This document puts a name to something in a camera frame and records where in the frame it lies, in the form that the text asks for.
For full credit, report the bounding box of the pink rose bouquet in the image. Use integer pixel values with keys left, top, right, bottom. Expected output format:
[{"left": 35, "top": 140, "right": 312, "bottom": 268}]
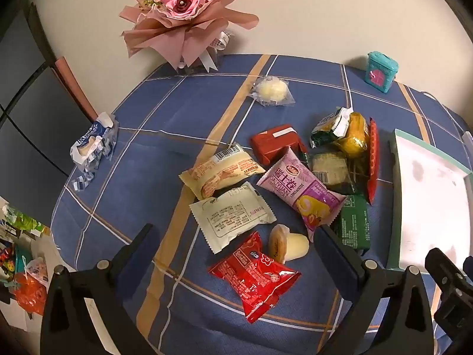
[{"left": 118, "top": 0, "right": 259, "bottom": 72}]

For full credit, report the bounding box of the small red packet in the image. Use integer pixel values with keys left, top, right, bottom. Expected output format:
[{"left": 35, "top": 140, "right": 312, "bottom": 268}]
[{"left": 250, "top": 124, "right": 308, "bottom": 166}]

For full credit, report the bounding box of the cream and orange packet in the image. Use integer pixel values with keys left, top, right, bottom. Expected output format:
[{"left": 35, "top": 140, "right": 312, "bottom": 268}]
[{"left": 179, "top": 142, "right": 267, "bottom": 201}]

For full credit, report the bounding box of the brown wooden board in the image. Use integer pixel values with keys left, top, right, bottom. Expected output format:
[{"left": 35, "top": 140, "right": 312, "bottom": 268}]
[{"left": 54, "top": 57, "right": 100, "bottom": 121}]

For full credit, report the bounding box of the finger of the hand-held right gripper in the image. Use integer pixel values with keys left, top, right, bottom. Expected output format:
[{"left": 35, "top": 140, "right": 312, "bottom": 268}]
[{"left": 424, "top": 248, "right": 473, "bottom": 337}]

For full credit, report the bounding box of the dark green packet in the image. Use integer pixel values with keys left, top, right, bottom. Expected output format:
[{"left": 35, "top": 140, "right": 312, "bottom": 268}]
[{"left": 330, "top": 194, "right": 371, "bottom": 256}]

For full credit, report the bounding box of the yellow packet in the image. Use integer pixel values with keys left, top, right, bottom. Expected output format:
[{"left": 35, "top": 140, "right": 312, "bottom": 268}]
[{"left": 334, "top": 112, "right": 370, "bottom": 159}]

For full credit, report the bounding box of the red snack packet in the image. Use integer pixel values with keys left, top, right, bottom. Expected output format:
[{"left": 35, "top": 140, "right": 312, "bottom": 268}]
[{"left": 208, "top": 231, "right": 302, "bottom": 324}]

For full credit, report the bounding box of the teal house-shaped box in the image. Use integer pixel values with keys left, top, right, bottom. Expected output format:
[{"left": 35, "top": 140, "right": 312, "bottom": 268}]
[{"left": 364, "top": 52, "right": 400, "bottom": 93}]

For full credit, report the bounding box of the blue plaid tablecloth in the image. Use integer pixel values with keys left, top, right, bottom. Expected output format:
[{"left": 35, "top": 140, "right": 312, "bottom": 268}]
[{"left": 50, "top": 54, "right": 473, "bottom": 355}]

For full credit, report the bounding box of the orange plastic bag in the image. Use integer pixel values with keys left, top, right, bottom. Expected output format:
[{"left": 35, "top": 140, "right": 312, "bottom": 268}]
[{"left": 13, "top": 258, "right": 49, "bottom": 317}]

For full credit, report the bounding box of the jelly cup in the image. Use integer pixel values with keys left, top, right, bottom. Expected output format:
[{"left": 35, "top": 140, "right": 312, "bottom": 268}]
[{"left": 268, "top": 224, "right": 310, "bottom": 265}]

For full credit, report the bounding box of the green-rimmed white box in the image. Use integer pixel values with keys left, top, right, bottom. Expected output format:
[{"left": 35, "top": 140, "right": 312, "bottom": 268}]
[{"left": 384, "top": 129, "right": 473, "bottom": 272}]

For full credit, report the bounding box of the clear-wrapped rice cake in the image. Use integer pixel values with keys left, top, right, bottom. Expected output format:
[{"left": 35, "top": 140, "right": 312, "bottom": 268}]
[{"left": 308, "top": 151, "right": 357, "bottom": 196}]

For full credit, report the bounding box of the colourful clutter pile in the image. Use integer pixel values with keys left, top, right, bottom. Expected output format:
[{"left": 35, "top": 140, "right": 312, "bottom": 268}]
[{"left": 0, "top": 205, "right": 52, "bottom": 267}]

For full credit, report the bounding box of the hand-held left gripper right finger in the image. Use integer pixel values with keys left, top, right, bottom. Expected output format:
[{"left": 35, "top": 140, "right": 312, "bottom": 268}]
[{"left": 314, "top": 225, "right": 435, "bottom": 355}]

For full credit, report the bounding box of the red and gold long packet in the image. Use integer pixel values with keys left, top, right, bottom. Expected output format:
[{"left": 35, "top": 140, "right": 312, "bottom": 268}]
[{"left": 366, "top": 117, "right": 381, "bottom": 206}]

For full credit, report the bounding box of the dark grey cabinet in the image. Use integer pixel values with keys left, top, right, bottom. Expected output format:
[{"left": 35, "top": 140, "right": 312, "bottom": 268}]
[{"left": 0, "top": 4, "right": 100, "bottom": 226}]

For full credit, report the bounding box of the clear-wrapped white pastry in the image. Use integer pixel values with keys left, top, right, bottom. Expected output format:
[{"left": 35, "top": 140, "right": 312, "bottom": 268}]
[{"left": 248, "top": 75, "right": 295, "bottom": 107}]

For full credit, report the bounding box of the pink cake roll packet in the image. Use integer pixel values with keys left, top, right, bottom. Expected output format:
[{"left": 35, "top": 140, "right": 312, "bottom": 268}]
[{"left": 256, "top": 147, "right": 348, "bottom": 243}]

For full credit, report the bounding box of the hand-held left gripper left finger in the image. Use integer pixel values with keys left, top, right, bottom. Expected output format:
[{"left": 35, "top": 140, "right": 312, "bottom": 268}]
[{"left": 40, "top": 223, "right": 161, "bottom": 355}]

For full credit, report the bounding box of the blue and white wrapper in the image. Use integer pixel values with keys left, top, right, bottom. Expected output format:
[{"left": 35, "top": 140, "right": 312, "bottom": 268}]
[{"left": 70, "top": 112, "right": 119, "bottom": 193}]

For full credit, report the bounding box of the green and white packet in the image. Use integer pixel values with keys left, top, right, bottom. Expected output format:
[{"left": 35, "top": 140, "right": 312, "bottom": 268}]
[{"left": 310, "top": 106, "right": 351, "bottom": 149}]

